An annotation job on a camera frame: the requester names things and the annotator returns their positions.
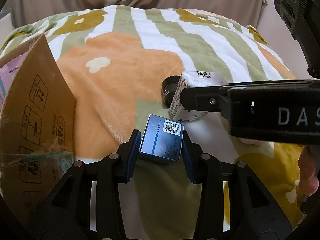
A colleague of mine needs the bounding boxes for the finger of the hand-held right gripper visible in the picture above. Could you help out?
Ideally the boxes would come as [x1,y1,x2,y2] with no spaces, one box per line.
[179,79,253,117]

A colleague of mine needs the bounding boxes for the beige bed headboard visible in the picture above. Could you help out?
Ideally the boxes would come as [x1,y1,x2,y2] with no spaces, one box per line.
[0,8,14,32]

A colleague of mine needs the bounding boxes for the small blue box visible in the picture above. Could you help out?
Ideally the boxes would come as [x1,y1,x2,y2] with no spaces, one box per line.
[138,114,185,166]

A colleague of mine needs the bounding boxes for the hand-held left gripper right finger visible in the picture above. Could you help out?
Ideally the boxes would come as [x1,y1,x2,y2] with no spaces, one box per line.
[181,130,293,240]

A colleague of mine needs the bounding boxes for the cardboard box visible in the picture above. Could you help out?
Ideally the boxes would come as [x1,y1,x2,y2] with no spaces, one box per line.
[0,33,78,222]

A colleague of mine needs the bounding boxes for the floral striped blanket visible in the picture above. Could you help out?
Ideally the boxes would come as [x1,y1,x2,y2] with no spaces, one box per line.
[0,4,313,240]

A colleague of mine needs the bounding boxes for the person's right hand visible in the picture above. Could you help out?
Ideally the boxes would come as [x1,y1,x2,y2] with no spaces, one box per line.
[297,146,320,198]

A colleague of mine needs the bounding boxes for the white tissue pack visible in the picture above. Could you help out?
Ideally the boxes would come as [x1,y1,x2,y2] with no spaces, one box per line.
[168,70,229,123]

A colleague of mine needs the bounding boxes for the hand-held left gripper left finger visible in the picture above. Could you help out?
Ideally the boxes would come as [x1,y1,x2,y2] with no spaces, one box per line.
[31,129,142,240]

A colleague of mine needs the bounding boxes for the small black jar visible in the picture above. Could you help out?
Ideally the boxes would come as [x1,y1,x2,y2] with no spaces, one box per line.
[161,75,181,107]

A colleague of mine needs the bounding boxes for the black curved device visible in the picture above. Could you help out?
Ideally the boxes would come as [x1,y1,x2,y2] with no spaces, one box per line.
[269,0,320,81]

